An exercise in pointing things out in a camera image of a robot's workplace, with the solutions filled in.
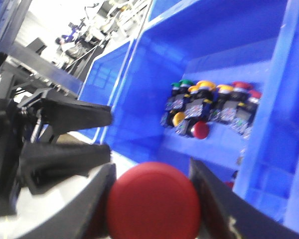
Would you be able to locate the red push button upright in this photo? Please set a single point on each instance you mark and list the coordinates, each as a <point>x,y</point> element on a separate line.
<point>240,94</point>

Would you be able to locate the yellow button lying loose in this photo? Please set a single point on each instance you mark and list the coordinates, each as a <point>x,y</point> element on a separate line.
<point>175,118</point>

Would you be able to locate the green push button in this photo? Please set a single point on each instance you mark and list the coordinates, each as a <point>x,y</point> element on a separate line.
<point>177,100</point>

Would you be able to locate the red button lying loose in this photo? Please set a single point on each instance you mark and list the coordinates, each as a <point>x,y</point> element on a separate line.
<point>199,130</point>

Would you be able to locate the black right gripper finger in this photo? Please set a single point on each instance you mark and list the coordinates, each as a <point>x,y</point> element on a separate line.
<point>225,215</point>

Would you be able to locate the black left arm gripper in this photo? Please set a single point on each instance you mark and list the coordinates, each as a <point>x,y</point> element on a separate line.
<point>31,157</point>

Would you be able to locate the blue source crate with buttons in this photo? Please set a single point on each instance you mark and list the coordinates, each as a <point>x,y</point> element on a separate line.
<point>222,41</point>

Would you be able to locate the red push button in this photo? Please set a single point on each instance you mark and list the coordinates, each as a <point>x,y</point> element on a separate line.
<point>246,113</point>
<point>153,201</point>
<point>240,94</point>

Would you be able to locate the yellow push button right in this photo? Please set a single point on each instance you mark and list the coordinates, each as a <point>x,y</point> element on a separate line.
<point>223,95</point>

